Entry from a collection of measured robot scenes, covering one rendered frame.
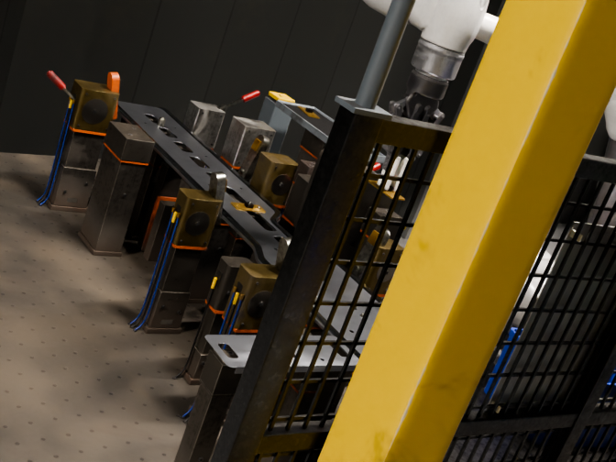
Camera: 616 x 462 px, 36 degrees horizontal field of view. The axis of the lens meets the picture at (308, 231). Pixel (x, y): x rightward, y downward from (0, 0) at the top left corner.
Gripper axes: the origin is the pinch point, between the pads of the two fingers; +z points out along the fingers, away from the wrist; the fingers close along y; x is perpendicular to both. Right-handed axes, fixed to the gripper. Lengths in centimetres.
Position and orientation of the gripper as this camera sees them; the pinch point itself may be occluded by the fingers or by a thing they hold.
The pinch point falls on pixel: (392, 171)
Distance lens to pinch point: 185.5
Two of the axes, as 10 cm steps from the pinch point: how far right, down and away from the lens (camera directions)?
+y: -7.9, -0.6, -6.2
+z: -3.3, 8.9, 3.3
